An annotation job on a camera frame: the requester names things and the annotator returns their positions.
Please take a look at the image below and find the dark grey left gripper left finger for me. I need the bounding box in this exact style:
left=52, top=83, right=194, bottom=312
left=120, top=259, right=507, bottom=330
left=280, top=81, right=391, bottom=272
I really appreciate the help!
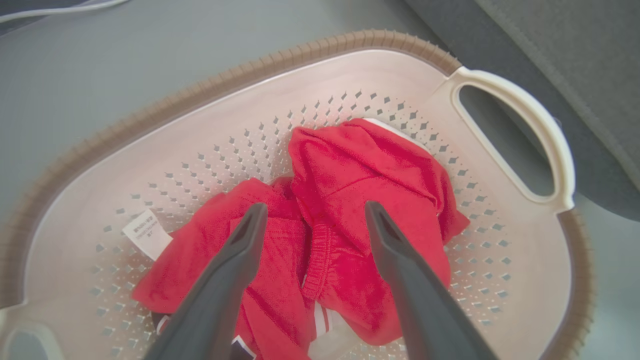
left=144, top=202, right=269, bottom=360

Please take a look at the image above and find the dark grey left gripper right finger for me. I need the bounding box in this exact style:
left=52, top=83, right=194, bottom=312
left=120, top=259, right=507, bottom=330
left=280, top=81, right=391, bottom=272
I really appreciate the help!
left=364, top=200, right=499, bottom=360

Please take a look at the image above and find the red clothing with white label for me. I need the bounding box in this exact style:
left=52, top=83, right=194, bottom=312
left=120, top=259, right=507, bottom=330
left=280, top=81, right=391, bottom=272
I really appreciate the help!
left=122, top=118, right=471, bottom=360

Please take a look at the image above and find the beige plastic laundry basket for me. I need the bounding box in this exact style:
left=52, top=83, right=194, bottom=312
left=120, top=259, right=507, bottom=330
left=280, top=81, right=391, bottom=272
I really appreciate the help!
left=0, top=29, right=596, bottom=360

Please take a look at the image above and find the dark grey fabric sofa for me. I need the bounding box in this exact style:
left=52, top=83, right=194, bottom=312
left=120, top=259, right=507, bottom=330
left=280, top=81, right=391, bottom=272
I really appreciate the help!
left=405, top=0, right=640, bottom=223

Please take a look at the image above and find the thin white cable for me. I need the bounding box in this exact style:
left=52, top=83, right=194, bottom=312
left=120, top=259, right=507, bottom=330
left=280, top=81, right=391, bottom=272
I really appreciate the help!
left=0, top=0, right=130, bottom=24

